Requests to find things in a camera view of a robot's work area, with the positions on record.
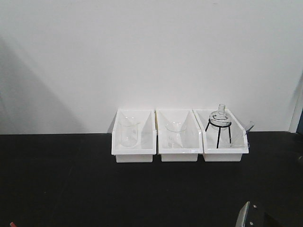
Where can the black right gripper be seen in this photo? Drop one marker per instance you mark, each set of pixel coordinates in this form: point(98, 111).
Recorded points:
point(253, 214)

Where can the small glass tube lying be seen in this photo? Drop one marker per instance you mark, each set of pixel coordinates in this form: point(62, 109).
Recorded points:
point(239, 146)

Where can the white plastic bin right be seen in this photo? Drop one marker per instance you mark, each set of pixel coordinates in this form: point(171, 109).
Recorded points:
point(209, 138)

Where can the white plastic bin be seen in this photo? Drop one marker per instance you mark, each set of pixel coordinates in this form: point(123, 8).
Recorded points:
point(209, 138)
point(145, 148)
point(191, 140)

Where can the glass test tube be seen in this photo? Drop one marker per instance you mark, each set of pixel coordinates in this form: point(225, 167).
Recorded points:
point(248, 127)

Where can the round glass flask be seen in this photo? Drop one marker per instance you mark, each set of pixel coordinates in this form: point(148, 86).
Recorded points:
point(220, 118)

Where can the white plastic bin middle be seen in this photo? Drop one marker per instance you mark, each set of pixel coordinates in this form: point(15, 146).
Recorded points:
point(191, 140)

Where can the short glass beaker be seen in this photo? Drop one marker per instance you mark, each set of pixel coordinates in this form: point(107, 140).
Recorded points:
point(175, 132)

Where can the white plastic bin left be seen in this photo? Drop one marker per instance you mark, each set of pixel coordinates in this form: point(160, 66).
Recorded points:
point(145, 148)

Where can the tall glass beaker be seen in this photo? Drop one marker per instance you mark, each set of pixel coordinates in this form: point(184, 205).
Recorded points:
point(129, 131)

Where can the black wire tripod stand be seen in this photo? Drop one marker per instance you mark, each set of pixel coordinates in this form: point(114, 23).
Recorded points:
point(220, 126)

